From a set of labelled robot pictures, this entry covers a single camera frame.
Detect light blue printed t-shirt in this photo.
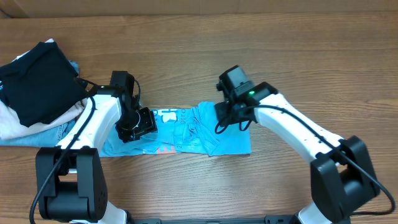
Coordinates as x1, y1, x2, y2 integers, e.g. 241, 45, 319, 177
99, 102, 251, 157

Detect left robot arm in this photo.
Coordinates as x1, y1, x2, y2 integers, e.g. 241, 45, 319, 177
29, 71, 157, 224

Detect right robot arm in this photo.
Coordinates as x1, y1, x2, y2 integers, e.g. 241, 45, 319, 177
215, 65, 381, 223

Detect folded blue denim jeans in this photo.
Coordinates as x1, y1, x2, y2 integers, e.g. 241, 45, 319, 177
0, 60, 80, 149

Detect folded black garment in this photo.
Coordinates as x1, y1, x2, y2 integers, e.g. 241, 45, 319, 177
1, 42, 87, 127

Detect folded cream white garment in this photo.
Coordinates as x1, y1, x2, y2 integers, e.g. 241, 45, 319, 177
1, 39, 87, 141

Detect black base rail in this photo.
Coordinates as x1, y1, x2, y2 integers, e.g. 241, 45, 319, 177
131, 215, 299, 224

